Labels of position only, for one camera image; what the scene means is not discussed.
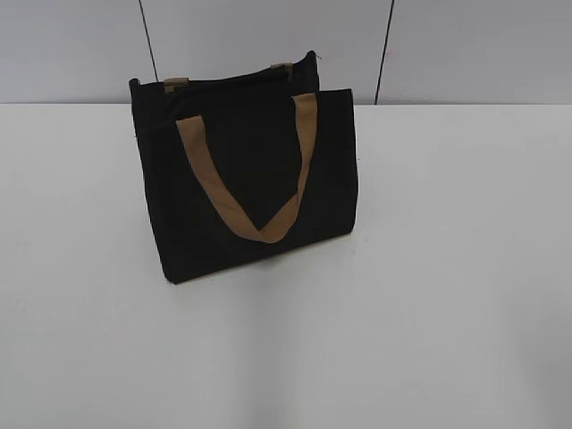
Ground black tote bag tan handles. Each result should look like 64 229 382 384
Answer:
129 51 358 284

